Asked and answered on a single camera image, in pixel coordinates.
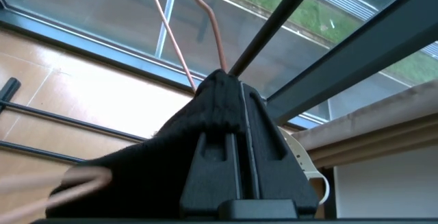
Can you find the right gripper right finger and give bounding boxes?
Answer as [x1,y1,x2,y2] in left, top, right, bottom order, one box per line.
[240,82,320,218]

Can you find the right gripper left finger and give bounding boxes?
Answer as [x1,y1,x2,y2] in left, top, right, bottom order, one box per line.
[179,132,243,218]

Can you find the black shorts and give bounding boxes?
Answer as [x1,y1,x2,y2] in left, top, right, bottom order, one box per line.
[45,69,248,220]

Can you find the white laundry basket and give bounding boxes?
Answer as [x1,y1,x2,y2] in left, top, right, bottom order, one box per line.
[277,126,331,206]

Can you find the black clothes rack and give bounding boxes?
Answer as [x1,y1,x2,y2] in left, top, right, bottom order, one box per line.
[0,0,323,165]

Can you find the beige curtain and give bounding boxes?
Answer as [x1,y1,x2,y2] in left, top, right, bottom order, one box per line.
[292,79,438,170]

